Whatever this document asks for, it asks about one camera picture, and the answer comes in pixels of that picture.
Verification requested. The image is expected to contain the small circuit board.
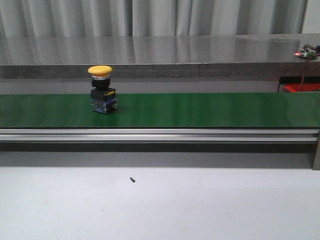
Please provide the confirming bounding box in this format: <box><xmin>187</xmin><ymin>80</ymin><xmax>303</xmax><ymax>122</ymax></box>
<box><xmin>294</xmin><ymin>50</ymin><xmax>316</xmax><ymax>59</ymax></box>

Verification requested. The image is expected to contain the aluminium conveyor frame rail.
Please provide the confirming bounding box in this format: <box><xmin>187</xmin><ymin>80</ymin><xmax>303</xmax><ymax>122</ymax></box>
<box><xmin>0</xmin><ymin>128</ymin><xmax>320</xmax><ymax>143</ymax></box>

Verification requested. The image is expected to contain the grey stone counter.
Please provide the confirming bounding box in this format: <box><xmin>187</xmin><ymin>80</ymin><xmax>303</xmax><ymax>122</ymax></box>
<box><xmin>0</xmin><ymin>33</ymin><xmax>320</xmax><ymax>79</ymax></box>

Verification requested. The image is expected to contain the grey curtain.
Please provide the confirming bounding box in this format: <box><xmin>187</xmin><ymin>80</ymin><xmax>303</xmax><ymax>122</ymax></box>
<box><xmin>0</xmin><ymin>0</ymin><xmax>307</xmax><ymax>37</ymax></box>

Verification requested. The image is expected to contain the red plastic tray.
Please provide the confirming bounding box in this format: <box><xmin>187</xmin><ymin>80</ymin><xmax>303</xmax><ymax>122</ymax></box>
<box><xmin>284</xmin><ymin>83</ymin><xmax>320</xmax><ymax>93</ymax></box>

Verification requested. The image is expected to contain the grey conveyor support bracket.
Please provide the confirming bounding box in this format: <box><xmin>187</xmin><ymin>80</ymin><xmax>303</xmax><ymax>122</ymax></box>
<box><xmin>311</xmin><ymin>132</ymin><xmax>320</xmax><ymax>171</ymax></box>

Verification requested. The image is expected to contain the green conveyor belt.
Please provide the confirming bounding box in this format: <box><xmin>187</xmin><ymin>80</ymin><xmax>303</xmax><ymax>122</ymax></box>
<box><xmin>0</xmin><ymin>92</ymin><xmax>320</xmax><ymax>128</ymax></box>

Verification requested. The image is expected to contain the yellow mushroom push button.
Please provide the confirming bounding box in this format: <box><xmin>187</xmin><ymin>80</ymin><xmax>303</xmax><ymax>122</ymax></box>
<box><xmin>88</xmin><ymin>65</ymin><xmax>118</xmax><ymax>114</ymax></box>

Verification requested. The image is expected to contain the red black wire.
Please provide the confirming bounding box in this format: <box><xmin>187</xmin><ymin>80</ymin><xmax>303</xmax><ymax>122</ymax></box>
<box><xmin>298</xmin><ymin>44</ymin><xmax>320</xmax><ymax>93</ymax></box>

